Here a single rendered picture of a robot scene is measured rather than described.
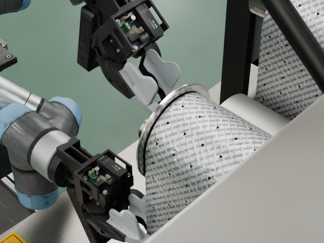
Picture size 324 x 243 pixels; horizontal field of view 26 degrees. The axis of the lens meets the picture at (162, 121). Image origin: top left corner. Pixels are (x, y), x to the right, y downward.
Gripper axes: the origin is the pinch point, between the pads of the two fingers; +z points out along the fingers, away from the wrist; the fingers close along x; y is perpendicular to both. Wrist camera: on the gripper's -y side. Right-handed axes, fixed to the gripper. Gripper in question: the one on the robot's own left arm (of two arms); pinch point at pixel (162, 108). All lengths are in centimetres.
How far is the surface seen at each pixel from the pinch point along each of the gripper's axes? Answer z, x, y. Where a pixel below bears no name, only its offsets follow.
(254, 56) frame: 1.8, 28.6, -9.8
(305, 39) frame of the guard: 0, -23, 53
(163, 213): 11.9, -8.3, -1.9
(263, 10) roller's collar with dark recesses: -3.7, 19.8, 6.9
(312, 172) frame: 5, -32, 56
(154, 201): 9.9, -8.3, -2.0
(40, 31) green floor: -58, 106, -211
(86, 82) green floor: -24, 95, -183
